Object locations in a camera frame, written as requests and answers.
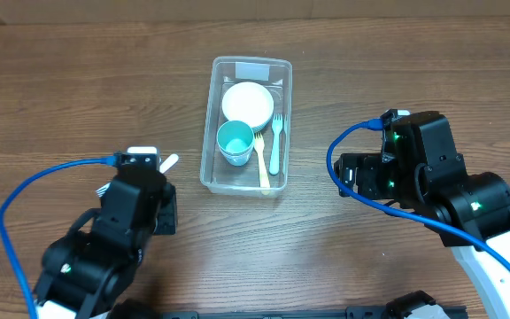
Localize blue fork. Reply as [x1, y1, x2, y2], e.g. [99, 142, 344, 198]
[269, 113, 283, 175]
[96, 183, 110, 198]

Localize green plastic cup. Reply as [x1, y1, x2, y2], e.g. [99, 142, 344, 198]
[216, 121, 254, 153]

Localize yellow plastic fork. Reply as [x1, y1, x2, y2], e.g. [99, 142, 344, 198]
[254, 132, 270, 189]

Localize pink plastic bowl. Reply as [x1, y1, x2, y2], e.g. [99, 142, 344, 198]
[221, 82, 274, 128]

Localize blue plastic cup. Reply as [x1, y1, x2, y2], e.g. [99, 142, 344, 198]
[224, 152, 251, 167]

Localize pink plastic cup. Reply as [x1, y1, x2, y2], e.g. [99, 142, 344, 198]
[220, 149, 252, 166]

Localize blue bowl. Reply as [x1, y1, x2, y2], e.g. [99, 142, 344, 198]
[251, 120, 271, 132]

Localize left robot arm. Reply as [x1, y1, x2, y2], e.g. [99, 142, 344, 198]
[35, 165, 176, 318]

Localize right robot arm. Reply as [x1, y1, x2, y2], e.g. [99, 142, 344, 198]
[326, 109, 510, 318]

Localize clear plastic container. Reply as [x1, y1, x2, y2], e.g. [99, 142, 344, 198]
[199, 56, 293, 198]

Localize white plastic spoon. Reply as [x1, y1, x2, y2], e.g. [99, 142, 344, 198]
[158, 153, 179, 174]

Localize left blue cable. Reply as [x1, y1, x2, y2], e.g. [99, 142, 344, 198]
[0, 154, 121, 319]

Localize blue cable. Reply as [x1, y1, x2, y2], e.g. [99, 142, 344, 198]
[326, 118, 510, 302]
[0, 154, 121, 319]

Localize right blue cable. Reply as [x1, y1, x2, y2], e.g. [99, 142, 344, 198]
[326, 118, 510, 302]

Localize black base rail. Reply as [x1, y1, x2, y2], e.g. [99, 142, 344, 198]
[112, 290, 468, 319]

